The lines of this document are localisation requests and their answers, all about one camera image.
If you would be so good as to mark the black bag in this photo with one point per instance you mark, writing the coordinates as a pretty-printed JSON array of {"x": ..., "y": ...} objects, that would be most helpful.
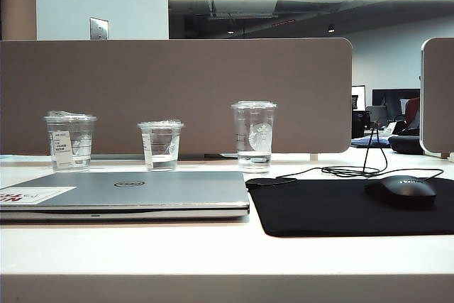
[{"x": 404, "y": 144}]

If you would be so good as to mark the brown fabric desk divider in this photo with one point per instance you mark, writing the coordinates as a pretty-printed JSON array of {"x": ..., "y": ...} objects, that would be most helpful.
[{"x": 177, "y": 86}]

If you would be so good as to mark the large black monitor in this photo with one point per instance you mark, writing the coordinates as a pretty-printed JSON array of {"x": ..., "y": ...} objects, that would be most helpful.
[{"x": 390, "y": 99}]

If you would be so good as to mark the silver closed laptop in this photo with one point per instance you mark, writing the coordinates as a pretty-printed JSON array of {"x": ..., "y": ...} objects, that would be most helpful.
[{"x": 142, "y": 193}]

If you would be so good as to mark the black mouse pad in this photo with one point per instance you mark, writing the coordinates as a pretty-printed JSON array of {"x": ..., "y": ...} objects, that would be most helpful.
[{"x": 319, "y": 210}]

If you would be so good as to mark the white-edged brown desk divider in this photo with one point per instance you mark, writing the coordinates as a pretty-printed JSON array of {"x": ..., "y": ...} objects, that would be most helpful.
[{"x": 440, "y": 97}]

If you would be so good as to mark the small clear plastic cup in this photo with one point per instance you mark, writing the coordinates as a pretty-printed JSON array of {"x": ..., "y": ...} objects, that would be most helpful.
[{"x": 160, "y": 147}]

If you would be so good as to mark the tall clear logo cup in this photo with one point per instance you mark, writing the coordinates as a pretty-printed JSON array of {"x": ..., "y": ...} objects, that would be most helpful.
[{"x": 254, "y": 140}]

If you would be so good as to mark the clear cup with label sticker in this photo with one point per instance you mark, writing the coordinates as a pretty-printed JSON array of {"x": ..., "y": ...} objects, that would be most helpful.
[{"x": 71, "y": 147}]

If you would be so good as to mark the blue checked cloth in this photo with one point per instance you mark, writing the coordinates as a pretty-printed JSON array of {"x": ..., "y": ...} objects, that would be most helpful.
[{"x": 365, "y": 142}]

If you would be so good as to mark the metal wall plate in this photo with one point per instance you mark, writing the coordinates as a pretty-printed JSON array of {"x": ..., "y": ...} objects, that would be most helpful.
[{"x": 98, "y": 28}]

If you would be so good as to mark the white divider foot bracket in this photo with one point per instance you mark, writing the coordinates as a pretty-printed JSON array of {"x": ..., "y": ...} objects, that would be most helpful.
[{"x": 314, "y": 157}]

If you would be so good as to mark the black computer mouse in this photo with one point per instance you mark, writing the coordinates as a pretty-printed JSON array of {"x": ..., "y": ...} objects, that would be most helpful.
[{"x": 401, "y": 191}]

